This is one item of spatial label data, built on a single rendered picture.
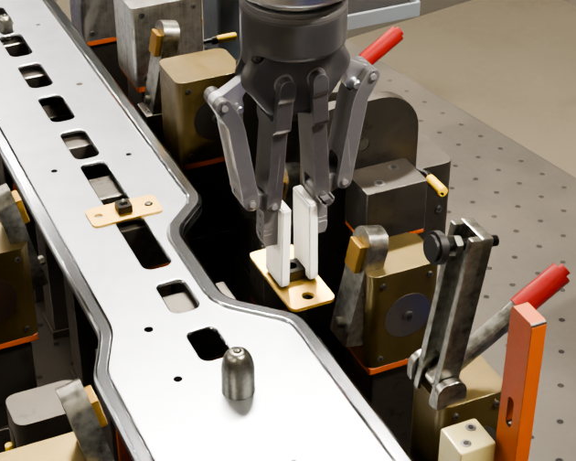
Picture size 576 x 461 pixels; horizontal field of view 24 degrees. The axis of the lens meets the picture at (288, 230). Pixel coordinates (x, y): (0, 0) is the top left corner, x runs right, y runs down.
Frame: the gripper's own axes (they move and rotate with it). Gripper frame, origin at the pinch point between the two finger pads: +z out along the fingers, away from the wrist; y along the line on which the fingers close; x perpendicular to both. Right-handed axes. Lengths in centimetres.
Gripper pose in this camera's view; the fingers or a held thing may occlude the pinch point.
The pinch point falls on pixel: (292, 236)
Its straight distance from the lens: 102.5
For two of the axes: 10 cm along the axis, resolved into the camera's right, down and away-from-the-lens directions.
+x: 4.2, 5.0, -7.5
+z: 0.0, 8.3, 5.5
